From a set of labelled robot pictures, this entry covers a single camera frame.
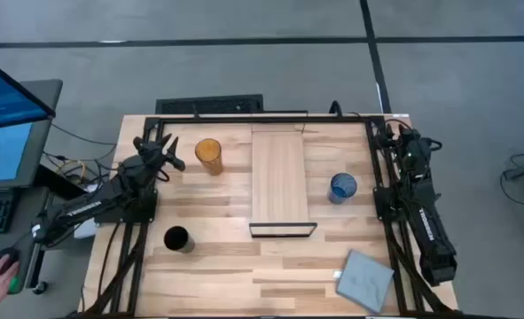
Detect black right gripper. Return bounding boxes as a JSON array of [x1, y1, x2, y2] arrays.
[[382, 123, 434, 175]]

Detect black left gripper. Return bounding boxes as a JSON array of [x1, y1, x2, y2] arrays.
[[130, 133, 187, 179]]

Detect tall orange plastic cup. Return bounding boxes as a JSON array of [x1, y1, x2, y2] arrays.
[[194, 137, 224, 176]]

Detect short blue glass cup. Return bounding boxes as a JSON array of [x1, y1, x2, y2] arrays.
[[327, 172, 358, 206]]

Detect black cup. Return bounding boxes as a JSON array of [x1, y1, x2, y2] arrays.
[[163, 225, 196, 254]]

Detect black floor vent grate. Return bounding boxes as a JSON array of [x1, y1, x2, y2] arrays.
[[154, 93, 265, 115]]

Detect wooden tray board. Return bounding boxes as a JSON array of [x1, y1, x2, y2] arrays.
[[248, 122, 318, 238]]

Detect white paper sheet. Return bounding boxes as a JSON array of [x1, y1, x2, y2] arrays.
[[74, 216, 98, 240]]

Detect grey folded cloth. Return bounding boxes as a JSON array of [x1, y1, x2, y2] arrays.
[[335, 249, 395, 315]]

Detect grey computer desk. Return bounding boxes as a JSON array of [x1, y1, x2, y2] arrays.
[[0, 185, 52, 298]]

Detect grey framed blue monitor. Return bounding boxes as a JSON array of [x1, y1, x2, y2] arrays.
[[0, 79, 64, 191]]

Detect tilted blue screen monitor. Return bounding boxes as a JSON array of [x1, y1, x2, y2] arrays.
[[0, 51, 57, 133]]

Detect black computer mouse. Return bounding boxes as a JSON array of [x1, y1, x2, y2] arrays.
[[0, 246, 21, 274]]

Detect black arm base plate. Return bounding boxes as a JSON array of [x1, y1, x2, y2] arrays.
[[93, 188, 159, 224], [373, 185, 411, 222]]

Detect thin black cables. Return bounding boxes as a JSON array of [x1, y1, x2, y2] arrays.
[[43, 122, 119, 178]]

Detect yellow cable coil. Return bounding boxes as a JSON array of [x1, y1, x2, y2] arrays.
[[56, 159, 87, 185]]

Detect black aluminium table frame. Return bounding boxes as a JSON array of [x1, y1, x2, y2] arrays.
[[79, 113, 458, 319]]

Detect black floor cable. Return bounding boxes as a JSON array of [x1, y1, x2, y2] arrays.
[[499, 153, 524, 209]]

